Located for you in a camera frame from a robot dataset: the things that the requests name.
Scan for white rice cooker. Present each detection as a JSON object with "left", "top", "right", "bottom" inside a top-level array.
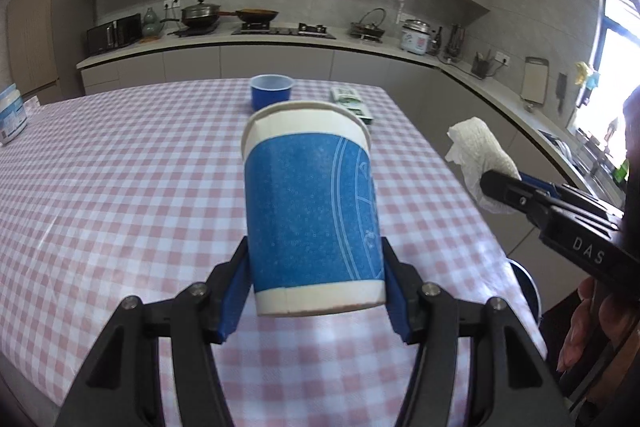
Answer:
[{"left": 401, "top": 19, "right": 433, "bottom": 56}]

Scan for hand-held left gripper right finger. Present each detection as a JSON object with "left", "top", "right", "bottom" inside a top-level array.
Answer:
[{"left": 380, "top": 237, "right": 576, "bottom": 427}]

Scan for white jar blue label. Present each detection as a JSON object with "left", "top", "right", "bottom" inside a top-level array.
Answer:
[{"left": 0, "top": 84, "right": 29, "bottom": 145}]

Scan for blue plastic bowl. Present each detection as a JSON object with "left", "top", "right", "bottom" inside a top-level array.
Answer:
[{"left": 250, "top": 74, "right": 295, "bottom": 112}]

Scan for green white box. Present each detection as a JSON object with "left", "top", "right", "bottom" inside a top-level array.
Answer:
[
  {"left": 330, "top": 87, "right": 362, "bottom": 106},
  {"left": 345, "top": 102, "right": 375, "bottom": 126}
]

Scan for frying pan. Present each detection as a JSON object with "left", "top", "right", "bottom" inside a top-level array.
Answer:
[{"left": 220, "top": 8, "right": 280, "bottom": 24}]

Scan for blue hanging cloth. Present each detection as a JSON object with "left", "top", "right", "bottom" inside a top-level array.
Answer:
[{"left": 582, "top": 72, "right": 601, "bottom": 108}]

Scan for metal utensil rack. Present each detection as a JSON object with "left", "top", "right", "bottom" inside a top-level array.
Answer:
[{"left": 446, "top": 24, "right": 465, "bottom": 62}]

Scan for grey cutting board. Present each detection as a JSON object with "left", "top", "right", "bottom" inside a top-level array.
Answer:
[{"left": 520, "top": 56, "right": 550, "bottom": 104}]

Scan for lidded cooking pot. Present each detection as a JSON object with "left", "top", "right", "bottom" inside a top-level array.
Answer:
[{"left": 180, "top": 0, "right": 222, "bottom": 29}]

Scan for black pot with hoop handle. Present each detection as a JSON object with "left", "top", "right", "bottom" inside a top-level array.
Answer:
[{"left": 349, "top": 8, "right": 387, "bottom": 42}]

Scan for kitchen window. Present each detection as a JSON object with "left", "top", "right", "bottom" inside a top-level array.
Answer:
[{"left": 570, "top": 0, "right": 640, "bottom": 132}]

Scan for person's right hand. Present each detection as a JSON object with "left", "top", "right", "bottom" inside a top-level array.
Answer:
[{"left": 556, "top": 279, "right": 627, "bottom": 374}]

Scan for black microwave oven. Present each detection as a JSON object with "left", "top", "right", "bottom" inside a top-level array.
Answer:
[{"left": 86, "top": 13, "right": 142, "bottom": 56}]

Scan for black gas stove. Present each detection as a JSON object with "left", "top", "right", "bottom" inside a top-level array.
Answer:
[{"left": 231, "top": 23, "right": 337, "bottom": 40}]

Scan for grey base cabinets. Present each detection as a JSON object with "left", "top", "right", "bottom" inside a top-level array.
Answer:
[{"left": 76, "top": 32, "right": 626, "bottom": 258}]

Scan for kitchen sink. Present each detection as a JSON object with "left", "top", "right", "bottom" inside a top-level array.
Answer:
[{"left": 540, "top": 127, "right": 626, "bottom": 198}]

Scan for person's right forearm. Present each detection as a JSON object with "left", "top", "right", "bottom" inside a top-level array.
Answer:
[{"left": 570, "top": 337, "right": 640, "bottom": 427}]

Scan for checkered tablecloth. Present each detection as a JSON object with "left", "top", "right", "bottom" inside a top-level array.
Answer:
[{"left": 0, "top": 78, "right": 548, "bottom": 427}]

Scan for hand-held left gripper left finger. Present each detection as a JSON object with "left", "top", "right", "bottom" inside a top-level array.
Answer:
[{"left": 55, "top": 234, "right": 254, "bottom": 427}]

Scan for blue paper cup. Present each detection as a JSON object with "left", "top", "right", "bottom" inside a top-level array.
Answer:
[{"left": 241, "top": 99, "right": 387, "bottom": 319}]

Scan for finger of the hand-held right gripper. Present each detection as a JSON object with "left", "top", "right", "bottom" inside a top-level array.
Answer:
[
  {"left": 480, "top": 169, "right": 556, "bottom": 230},
  {"left": 519, "top": 174, "right": 623, "bottom": 224}
]

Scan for white paper towel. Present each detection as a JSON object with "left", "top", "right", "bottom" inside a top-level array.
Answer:
[{"left": 446, "top": 117, "right": 521, "bottom": 214}]

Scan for beige door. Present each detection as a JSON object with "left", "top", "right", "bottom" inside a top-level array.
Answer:
[{"left": 5, "top": 0, "right": 63, "bottom": 102}]

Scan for green ceramic vase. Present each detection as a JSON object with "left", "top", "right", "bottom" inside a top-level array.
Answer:
[{"left": 142, "top": 7, "right": 163, "bottom": 38}]

